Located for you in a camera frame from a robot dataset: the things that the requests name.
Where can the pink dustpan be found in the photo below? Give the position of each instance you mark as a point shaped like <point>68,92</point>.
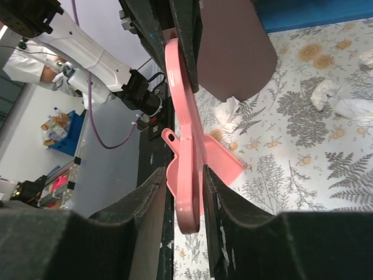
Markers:
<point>226,166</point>

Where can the white paper scrap by bin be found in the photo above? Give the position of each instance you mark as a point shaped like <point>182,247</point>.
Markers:
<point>227,113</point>

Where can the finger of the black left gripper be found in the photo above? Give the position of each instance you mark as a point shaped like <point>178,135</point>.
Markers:
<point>188,24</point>
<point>147,26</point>

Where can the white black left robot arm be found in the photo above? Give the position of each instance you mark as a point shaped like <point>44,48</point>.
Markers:
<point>57,54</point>

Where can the white paper scrap under gripper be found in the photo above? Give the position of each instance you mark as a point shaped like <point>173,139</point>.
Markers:
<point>327,88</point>

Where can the brown trash bin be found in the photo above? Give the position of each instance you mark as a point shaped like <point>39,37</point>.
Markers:
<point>236,57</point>

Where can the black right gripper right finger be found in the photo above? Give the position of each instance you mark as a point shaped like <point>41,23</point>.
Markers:
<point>246,242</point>

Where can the pink hand brush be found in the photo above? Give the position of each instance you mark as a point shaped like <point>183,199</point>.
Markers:
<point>184,173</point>

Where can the crumpled white paper scrap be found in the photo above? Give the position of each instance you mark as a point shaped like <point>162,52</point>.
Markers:
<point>357,110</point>

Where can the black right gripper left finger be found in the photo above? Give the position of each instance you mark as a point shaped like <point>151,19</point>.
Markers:
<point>123,242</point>

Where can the floral table mat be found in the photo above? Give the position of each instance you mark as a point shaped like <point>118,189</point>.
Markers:
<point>296,158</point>

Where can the person in white coat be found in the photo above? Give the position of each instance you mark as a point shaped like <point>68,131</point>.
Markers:
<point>36,64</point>

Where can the white paper scrap near bottle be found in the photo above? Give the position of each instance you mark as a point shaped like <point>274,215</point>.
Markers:
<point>365,60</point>

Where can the blue crate with bottles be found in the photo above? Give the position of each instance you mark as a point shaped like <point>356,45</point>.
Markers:
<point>61,132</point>

